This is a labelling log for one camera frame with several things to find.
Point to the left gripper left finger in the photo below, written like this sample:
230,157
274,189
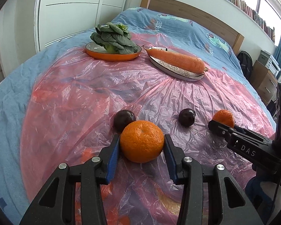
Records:
55,202

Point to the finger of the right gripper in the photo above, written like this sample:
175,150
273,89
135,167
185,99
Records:
248,134
223,131

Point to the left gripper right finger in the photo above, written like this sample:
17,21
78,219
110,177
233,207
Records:
228,203

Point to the orange top mandarin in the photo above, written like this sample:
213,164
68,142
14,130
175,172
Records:
224,117

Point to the orange mandarin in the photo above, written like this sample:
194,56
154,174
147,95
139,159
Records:
224,117
141,141

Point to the dark plum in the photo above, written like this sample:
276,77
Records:
122,119
186,117

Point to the right gloved hand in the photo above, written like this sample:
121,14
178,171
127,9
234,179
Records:
261,194

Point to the wooden drawer cabinet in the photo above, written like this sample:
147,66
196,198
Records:
264,82

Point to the white patterned plate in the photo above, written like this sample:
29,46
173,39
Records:
174,71

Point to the black backpack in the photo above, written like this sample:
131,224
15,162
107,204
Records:
246,64

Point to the white printer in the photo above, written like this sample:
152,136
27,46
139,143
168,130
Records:
269,62

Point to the large orange carrot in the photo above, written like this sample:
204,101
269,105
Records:
189,63

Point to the pink plastic sheet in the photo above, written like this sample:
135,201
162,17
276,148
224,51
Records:
70,113

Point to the row of books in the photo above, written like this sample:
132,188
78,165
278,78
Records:
243,4

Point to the green bok choy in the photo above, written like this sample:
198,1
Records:
114,38

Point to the orange oval dish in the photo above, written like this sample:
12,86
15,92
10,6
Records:
98,52

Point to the wooden headboard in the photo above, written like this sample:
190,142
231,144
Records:
213,24

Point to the white wardrobe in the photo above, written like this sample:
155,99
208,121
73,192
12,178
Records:
55,20

